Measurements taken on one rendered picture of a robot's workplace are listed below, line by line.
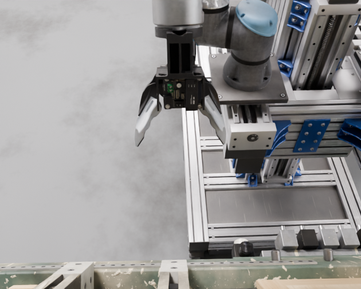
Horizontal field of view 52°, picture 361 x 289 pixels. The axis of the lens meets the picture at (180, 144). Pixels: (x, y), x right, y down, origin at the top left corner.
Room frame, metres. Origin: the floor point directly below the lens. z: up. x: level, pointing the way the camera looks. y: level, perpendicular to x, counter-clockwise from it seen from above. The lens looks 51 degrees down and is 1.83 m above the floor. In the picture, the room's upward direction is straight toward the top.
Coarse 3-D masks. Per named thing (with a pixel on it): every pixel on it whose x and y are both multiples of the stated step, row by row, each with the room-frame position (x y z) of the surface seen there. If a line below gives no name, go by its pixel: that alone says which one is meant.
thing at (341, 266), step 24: (0, 264) 0.38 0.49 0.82; (24, 264) 0.38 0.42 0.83; (48, 264) 0.37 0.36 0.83; (312, 264) 0.35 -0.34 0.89; (336, 264) 0.35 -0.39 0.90; (360, 264) 0.35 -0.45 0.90; (0, 288) 0.29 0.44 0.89; (96, 288) 0.30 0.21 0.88; (120, 288) 0.30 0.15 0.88; (144, 288) 0.30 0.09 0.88; (192, 288) 0.30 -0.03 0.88; (216, 288) 0.30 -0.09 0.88
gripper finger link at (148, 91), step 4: (152, 80) 0.45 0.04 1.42; (148, 84) 0.45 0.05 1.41; (152, 84) 0.45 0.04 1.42; (144, 88) 0.45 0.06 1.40; (148, 88) 0.44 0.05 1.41; (152, 88) 0.44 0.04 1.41; (144, 92) 0.44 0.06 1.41; (148, 92) 0.44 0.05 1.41; (152, 92) 0.44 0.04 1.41; (144, 96) 0.44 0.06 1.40; (148, 96) 0.44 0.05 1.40; (152, 96) 0.44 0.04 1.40; (140, 100) 0.44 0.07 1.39; (144, 100) 0.44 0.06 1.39; (140, 104) 0.44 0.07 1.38; (144, 104) 0.43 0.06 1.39; (140, 108) 0.43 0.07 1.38; (140, 112) 0.42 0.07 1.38
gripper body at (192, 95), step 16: (160, 32) 0.46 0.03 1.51; (176, 32) 0.46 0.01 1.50; (192, 32) 0.44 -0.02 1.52; (176, 48) 0.44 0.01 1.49; (192, 48) 0.44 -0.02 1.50; (176, 64) 0.43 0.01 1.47; (192, 64) 0.43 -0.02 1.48; (160, 80) 0.42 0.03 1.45; (176, 80) 0.41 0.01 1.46; (192, 80) 0.41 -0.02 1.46; (176, 96) 0.40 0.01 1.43; (192, 96) 0.39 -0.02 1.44
